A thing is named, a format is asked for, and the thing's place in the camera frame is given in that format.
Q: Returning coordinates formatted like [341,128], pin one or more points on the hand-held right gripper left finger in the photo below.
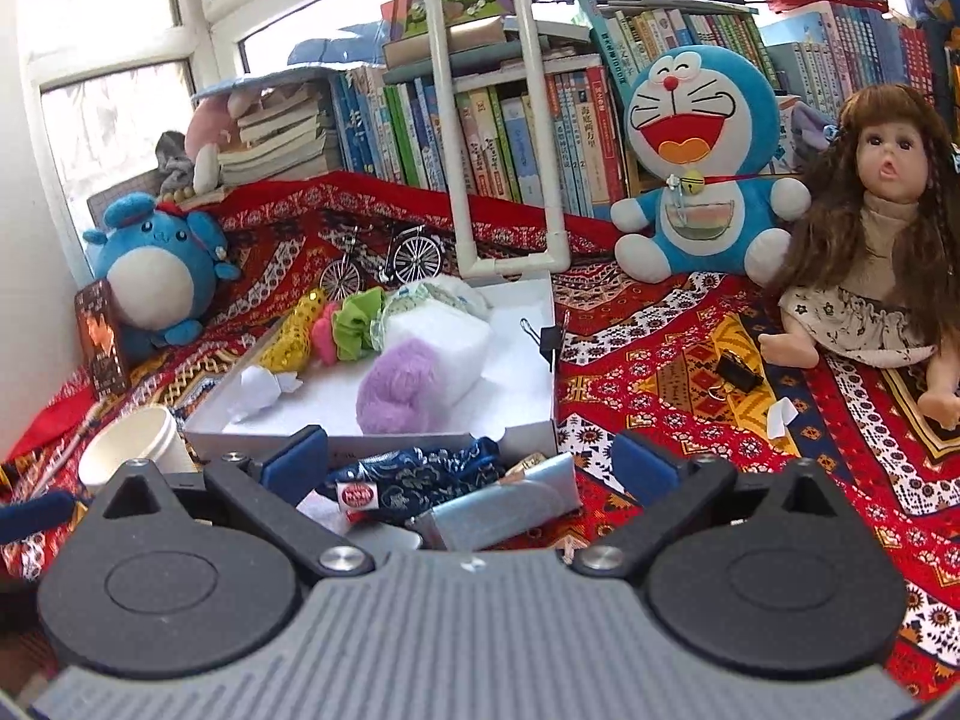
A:
[296,457]

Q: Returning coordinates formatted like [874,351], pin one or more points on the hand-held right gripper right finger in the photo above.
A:
[645,465]

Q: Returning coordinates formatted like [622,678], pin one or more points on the dark blue patterned pouch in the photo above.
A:
[420,476]

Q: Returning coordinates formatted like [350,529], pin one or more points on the pink and green scrunchie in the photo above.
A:
[356,326]

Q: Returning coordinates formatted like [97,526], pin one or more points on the white cardboard box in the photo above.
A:
[510,390]

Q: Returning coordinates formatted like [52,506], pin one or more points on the green checked scrunchie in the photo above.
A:
[420,300]

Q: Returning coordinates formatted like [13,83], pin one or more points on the dark blue soft roll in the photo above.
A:
[37,511]

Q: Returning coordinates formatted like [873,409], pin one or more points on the small red white packet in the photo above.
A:
[356,496]

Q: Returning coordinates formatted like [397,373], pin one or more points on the crumpled white paper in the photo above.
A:
[259,390]

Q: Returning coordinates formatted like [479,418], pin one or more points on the small gold object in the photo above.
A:
[529,461]

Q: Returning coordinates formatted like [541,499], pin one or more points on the white paper sheet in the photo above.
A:
[382,536]

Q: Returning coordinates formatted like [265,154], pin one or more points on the gold sequin scrunchie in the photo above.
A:
[294,337]

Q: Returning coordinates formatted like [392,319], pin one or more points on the purple fluffy ball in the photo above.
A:
[397,390]

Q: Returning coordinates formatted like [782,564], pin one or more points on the black binder clip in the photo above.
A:
[550,341]
[739,373]

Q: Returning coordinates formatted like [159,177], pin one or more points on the red patterned blanket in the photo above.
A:
[675,330]

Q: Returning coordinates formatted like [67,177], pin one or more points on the white paper scrap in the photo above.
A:
[781,416]

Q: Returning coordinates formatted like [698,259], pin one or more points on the silver pouch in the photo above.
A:
[495,510]

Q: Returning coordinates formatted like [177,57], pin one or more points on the white paper cup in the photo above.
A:
[135,439]

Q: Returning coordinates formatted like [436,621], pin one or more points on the white foam block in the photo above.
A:
[450,349]

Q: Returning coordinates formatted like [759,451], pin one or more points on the thin pen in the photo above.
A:
[75,444]

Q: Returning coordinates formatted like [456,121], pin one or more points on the dark red printed box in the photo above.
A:
[101,345]

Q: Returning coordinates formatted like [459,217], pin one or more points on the miniature black bicycle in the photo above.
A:
[416,260]

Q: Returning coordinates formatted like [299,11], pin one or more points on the round blue plush toy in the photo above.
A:
[157,270]

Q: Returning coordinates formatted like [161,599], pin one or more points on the blue robot cat plush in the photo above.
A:
[705,232]

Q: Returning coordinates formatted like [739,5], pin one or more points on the stack of worn books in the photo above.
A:
[277,142]

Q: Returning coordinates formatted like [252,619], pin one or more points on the grey plush toy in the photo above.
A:
[174,165]

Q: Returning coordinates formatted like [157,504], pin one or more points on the grey grid board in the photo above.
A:
[101,206]

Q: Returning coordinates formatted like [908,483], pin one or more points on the long-haired baby doll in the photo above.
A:
[892,240]

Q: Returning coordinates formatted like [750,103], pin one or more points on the pink plush toy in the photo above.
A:
[206,131]

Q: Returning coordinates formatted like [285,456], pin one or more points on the row of books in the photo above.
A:
[487,142]

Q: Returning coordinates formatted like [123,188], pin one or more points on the light blue sheet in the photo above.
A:
[330,52]

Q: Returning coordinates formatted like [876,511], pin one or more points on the stack of dark books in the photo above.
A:
[480,52]

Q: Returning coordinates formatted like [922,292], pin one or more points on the white plastic pipe frame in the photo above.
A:
[514,265]

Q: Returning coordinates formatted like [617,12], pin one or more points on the white window frame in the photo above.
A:
[195,22]

